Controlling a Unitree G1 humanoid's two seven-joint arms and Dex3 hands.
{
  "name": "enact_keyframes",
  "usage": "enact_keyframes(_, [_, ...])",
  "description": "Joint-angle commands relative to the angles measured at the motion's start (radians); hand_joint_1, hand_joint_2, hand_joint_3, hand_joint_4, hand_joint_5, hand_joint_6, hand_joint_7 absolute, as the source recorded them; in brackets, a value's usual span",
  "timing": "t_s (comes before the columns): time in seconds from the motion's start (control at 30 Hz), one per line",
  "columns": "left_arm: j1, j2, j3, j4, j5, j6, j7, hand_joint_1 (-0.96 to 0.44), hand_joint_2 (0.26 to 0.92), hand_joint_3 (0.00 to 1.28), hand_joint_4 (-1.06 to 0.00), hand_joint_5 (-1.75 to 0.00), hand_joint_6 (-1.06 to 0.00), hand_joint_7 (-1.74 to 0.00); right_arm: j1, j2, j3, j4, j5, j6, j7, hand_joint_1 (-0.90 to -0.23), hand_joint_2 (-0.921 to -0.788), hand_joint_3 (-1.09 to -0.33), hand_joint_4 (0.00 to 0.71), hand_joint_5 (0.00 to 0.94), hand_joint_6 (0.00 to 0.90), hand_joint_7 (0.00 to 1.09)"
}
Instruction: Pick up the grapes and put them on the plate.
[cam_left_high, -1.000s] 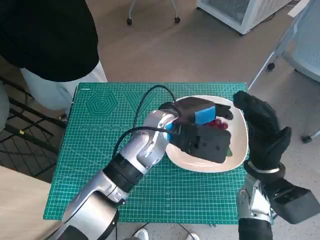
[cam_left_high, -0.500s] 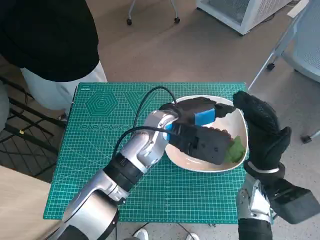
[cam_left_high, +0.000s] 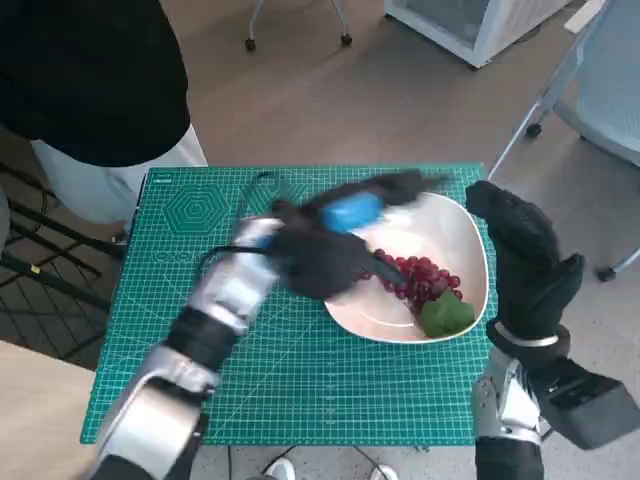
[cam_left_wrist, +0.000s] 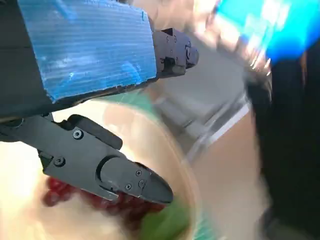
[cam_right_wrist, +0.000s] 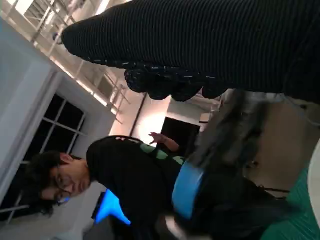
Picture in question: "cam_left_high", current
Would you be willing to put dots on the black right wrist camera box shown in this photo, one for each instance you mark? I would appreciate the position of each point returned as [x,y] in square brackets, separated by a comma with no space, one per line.
[590,405]

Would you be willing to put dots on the white square plate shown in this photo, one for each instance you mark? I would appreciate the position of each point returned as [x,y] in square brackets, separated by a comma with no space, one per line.
[450,225]

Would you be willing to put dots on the black metal rack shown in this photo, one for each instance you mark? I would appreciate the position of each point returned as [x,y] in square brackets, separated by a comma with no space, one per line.
[45,240]

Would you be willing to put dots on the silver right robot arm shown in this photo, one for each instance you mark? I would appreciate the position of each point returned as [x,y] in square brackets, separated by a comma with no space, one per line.
[510,415]

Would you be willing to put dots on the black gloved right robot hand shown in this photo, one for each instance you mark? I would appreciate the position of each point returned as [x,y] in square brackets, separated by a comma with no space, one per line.
[530,270]

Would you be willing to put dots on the light wooden desk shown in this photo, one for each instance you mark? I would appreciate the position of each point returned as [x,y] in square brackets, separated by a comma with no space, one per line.
[30,410]

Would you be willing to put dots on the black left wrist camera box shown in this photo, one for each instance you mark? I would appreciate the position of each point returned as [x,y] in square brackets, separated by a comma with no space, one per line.
[320,265]

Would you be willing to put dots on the white robot right foot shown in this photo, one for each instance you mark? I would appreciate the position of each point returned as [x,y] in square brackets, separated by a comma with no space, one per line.
[385,474]

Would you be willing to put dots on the white cabinet with glass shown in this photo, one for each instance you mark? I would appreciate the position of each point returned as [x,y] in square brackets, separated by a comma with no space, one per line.
[440,22]

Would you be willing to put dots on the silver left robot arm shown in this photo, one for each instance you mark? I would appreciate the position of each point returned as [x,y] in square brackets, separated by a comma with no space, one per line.
[225,295]

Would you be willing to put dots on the light blue mesh chair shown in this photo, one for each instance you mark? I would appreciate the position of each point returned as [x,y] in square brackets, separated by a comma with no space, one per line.
[605,100]

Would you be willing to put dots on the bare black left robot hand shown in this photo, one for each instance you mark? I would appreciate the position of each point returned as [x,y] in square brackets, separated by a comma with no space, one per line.
[350,210]

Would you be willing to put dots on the red toy grapes with leaf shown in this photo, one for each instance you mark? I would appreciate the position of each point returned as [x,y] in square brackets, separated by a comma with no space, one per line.
[420,272]

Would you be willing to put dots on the person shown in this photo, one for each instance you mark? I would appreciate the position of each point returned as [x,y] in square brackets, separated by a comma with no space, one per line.
[75,75]

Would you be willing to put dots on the green cutting mat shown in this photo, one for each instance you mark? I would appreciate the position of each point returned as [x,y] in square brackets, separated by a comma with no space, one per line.
[300,380]

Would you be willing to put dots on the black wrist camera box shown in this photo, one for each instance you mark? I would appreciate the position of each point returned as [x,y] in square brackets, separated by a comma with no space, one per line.
[320,265]
[590,405]

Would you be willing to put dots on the beige cardboard piece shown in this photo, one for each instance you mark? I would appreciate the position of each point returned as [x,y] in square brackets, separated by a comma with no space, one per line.
[586,16]

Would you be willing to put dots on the chair base with casters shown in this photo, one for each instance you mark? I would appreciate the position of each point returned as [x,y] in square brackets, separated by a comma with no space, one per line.
[249,43]

